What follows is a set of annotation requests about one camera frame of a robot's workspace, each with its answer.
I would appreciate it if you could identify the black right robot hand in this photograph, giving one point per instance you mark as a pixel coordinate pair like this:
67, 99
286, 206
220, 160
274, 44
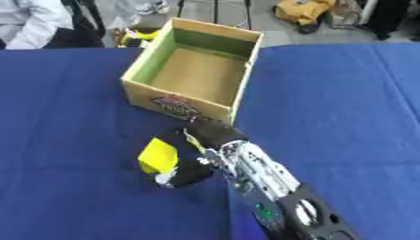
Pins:
216, 132

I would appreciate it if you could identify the yellow block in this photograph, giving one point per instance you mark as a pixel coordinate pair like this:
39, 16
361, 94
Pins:
158, 156

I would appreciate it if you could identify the tan cardboard box green inside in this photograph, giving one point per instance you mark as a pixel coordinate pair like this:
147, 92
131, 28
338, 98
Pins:
194, 70

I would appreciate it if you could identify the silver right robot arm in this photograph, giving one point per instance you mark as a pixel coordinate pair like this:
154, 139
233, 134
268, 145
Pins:
273, 184

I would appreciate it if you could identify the black tripod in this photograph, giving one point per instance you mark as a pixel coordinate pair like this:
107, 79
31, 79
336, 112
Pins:
214, 11

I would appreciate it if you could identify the yellow and black object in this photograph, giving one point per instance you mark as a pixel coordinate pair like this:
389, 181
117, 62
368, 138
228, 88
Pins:
136, 36

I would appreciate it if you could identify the person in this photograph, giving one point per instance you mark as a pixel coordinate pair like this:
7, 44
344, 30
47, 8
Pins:
391, 17
38, 23

